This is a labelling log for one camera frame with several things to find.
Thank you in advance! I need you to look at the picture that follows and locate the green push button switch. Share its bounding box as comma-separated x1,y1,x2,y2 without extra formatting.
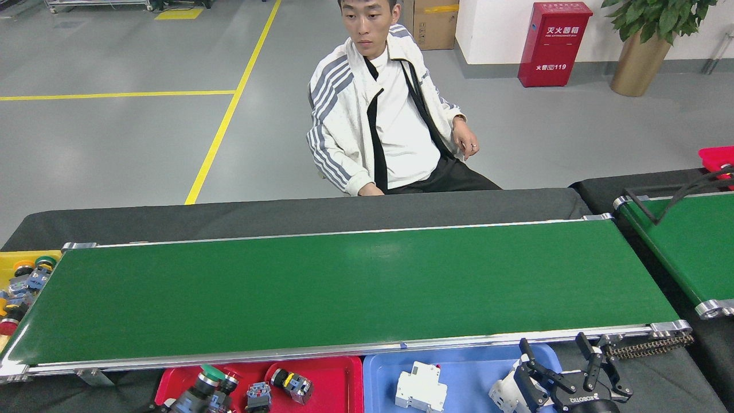
26,256,58,290
163,364,227,413

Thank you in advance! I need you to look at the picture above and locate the black cable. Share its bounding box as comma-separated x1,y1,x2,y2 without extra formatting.
624,166,734,225

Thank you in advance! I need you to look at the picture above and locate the red plastic tray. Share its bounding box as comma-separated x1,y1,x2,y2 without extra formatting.
154,356,364,413

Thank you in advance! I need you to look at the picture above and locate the black yellow switch part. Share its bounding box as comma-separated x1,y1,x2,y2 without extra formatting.
270,368,314,405

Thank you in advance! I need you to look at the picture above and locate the green conveyor belt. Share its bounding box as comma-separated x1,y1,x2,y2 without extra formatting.
0,212,694,384
612,190,734,320

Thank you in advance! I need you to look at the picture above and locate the white circuit breaker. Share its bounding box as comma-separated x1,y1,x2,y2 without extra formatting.
395,360,448,413
489,357,554,413

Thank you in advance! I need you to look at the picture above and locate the person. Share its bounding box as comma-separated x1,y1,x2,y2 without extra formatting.
306,0,502,197

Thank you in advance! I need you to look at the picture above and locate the red fire extinguisher box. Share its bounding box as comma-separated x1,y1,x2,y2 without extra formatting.
517,1,594,88

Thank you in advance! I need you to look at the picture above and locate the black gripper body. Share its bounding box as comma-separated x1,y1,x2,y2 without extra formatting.
545,381,624,413

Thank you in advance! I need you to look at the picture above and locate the grey metal pipe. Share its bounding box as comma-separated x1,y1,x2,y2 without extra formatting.
704,32,734,75

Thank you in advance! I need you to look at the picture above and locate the conveyor drive chain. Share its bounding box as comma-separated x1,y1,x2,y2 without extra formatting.
599,332,696,359

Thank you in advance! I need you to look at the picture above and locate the grey blue switch part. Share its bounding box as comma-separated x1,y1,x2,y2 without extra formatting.
245,381,273,412

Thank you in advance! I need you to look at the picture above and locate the yellow plastic tray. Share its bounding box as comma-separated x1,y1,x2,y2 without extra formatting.
0,250,63,353

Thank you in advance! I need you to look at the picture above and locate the person's left hand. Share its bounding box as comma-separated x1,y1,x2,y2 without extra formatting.
452,118,479,161

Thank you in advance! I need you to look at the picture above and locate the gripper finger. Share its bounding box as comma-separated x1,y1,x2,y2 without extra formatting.
512,337,567,411
575,331,635,402

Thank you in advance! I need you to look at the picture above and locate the green potted plant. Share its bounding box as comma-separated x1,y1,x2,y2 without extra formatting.
601,0,719,45

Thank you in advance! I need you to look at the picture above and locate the gold plant pot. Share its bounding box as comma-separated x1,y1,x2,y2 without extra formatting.
609,30,673,97

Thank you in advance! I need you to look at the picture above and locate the red plastic bin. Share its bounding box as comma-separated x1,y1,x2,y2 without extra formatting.
698,146,734,190

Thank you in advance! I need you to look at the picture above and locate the cardboard box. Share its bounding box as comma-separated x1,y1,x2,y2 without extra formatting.
401,0,459,50

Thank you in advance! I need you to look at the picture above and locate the metal cart frame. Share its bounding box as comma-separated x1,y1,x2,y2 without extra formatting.
45,0,153,12

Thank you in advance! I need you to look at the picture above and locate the blue plastic tray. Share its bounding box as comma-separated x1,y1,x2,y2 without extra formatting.
363,343,565,413

